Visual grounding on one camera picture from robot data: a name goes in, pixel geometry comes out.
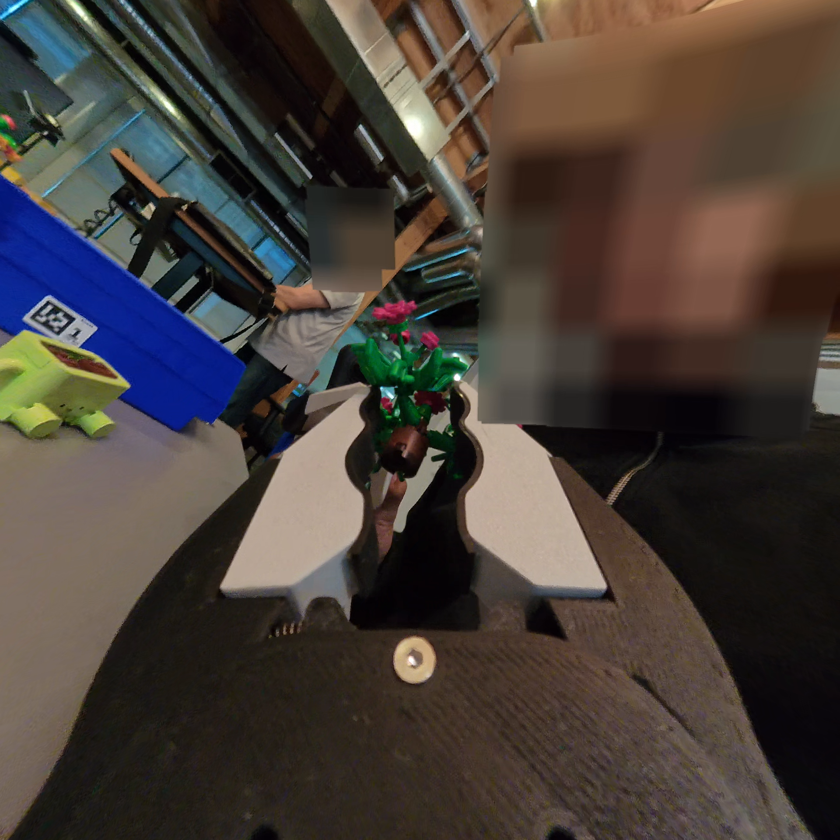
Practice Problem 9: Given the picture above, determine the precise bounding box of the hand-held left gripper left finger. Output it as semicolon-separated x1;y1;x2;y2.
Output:
220;387;378;614

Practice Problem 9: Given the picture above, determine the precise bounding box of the lime green toy planter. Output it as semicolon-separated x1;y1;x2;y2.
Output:
0;329;131;441

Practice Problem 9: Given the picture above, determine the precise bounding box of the white hoodie drawstring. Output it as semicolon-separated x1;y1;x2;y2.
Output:
604;430;665;508

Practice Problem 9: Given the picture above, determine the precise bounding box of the silver ventilation duct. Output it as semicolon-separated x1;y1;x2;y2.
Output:
289;0;487;263

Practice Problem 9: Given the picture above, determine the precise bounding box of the toy flower plant brown base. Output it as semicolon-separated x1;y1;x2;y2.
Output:
351;300;475;480

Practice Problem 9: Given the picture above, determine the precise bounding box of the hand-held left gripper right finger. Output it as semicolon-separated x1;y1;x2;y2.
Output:
449;382;609;614

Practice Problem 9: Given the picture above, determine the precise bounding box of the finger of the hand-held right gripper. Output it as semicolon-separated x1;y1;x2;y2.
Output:
303;384;370;431

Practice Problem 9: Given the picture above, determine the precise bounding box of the person's right hand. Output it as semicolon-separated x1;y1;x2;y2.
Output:
374;472;411;565

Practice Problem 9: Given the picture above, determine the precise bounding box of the wooden top desk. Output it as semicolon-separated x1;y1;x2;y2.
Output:
82;147;283;322

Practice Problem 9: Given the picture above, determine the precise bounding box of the blue plastic bin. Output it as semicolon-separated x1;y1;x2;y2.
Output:
0;176;247;433

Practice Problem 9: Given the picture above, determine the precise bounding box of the camera on tripod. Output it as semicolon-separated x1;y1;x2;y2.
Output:
20;88;67;142

